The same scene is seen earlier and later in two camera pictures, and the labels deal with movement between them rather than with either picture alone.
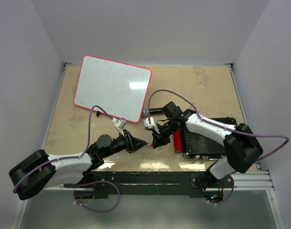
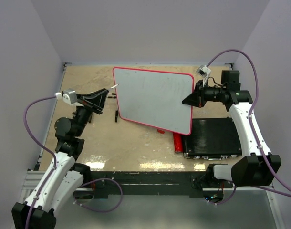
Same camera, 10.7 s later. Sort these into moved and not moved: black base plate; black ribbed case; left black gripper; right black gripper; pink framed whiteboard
Moved: pink framed whiteboard; right black gripper; left black gripper
Not moved: black base plate; black ribbed case
